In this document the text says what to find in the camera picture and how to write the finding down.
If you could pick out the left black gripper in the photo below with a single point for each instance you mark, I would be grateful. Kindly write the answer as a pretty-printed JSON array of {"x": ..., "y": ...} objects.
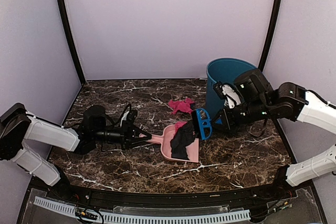
[{"x": 126, "y": 136}]

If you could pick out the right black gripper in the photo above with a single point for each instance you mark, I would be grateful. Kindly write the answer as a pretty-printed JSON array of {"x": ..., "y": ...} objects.
[{"x": 224, "y": 112}]

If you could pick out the blue hand brush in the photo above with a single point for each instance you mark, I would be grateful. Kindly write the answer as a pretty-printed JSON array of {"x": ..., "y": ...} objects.
[{"x": 202, "y": 124}]

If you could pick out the pink plastic dustpan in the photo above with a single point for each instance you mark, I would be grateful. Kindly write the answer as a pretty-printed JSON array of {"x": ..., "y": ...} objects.
[{"x": 165, "y": 148}]

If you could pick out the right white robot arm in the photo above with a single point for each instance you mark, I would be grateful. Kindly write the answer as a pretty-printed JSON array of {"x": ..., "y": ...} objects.
[{"x": 251, "y": 98}]

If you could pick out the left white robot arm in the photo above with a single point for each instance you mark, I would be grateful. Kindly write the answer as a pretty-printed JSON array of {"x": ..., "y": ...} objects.
[{"x": 18, "y": 125}]

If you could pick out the pink paper scrap back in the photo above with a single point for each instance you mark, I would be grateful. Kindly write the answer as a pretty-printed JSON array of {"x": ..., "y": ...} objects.
[{"x": 184, "y": 106}]

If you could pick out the blue plastic waste bin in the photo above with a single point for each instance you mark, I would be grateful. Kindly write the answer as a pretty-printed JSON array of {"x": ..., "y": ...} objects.
[{"x": 224, "y": 70}]

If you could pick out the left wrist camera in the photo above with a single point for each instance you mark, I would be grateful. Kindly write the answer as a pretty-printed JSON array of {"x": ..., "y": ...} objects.
[{"x": 128, "y": 117}]

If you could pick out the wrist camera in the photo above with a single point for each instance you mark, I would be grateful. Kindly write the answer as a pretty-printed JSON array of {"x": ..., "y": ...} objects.
[
  {"x": 228, "y": 93},
  {"x": 128, "y": 117}
]

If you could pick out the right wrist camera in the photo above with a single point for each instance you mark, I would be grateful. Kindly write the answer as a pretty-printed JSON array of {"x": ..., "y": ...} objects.
[{"x": 228, "y": 93}]

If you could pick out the black table front rail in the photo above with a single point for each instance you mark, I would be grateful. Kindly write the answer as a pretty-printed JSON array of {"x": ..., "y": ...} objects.
[{"x": 255, "y": 198}]

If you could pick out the white slotted cable duct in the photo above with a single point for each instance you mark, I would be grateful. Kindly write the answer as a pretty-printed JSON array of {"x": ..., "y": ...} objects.
[{"x": 142, "y": 215}]

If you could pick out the right black frame post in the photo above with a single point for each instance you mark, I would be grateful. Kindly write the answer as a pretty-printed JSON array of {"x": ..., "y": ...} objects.
[{"x": 269, "y": 34}]

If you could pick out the black frame post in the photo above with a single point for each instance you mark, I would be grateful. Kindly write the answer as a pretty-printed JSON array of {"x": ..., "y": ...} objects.
[
  {"x": 70, "y": 41},
  {"x": 269, "y": 34}
]

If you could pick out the left black frame post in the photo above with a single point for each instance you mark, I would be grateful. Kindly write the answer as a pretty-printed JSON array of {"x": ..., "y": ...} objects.
[{"x": 70, "y": 41}]

